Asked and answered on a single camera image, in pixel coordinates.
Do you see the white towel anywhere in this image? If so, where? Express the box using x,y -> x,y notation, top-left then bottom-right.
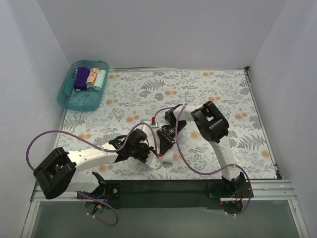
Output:
142,121 -> 174,164

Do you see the purple towel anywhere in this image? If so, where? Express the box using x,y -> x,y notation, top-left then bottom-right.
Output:
73,67 -> 90,91

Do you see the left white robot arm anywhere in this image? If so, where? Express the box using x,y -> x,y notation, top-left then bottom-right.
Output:
33,129 -> 161,199

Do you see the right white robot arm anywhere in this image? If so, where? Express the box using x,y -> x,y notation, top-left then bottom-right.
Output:
157,101 -> 247,197

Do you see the floral table mat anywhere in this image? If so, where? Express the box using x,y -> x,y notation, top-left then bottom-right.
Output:
58,70 -> 276,180

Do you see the teal plastic tray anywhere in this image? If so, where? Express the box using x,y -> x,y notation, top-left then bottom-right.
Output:
57,60 -> 109,112

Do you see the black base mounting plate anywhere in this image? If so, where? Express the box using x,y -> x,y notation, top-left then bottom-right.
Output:
76,179 -> 254,213

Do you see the mint rolled towel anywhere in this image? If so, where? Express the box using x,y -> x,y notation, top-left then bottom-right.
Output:
93,70 -> 106,91

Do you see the orange patterned rolled towel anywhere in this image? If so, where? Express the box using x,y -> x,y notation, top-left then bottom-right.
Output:
86,67 -> 100,89

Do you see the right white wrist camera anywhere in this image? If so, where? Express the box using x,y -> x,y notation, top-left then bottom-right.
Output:
150,117 -> 159,128

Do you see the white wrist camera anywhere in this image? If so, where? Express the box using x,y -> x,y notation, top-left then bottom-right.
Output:
145,153 -> 163,169
150,117 -> 159,128

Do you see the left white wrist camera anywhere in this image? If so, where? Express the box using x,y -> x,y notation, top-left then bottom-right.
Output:
145,153 -> 163,169

